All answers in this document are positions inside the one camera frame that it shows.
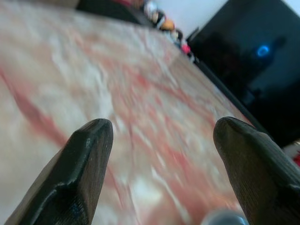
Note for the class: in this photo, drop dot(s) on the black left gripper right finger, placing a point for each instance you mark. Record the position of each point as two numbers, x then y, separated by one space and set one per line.
262 168

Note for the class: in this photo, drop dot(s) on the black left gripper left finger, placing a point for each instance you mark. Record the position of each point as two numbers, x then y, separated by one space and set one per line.
77 173

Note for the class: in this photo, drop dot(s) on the black cabinet with blue light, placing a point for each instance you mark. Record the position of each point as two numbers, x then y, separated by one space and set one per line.
246 61

